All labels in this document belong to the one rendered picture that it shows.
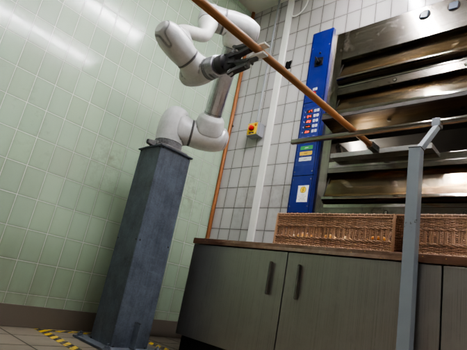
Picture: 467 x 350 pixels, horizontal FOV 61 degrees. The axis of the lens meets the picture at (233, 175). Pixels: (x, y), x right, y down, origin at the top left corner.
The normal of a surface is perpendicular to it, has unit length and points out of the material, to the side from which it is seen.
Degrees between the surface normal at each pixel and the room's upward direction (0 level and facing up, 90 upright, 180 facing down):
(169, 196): 90
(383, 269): 90
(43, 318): 90
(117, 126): 90
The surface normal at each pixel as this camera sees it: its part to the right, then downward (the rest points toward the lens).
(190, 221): 0.73, -0.06
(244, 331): -0.65, -0.33
